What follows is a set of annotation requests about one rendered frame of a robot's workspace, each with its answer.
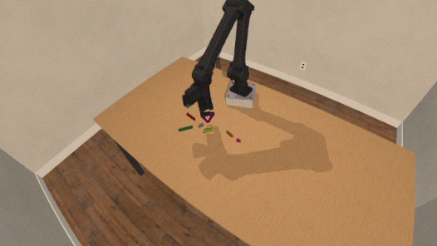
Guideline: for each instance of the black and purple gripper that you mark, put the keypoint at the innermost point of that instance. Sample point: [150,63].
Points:
[209,106]

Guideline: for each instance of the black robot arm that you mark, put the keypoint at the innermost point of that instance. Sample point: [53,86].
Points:
[233,10]

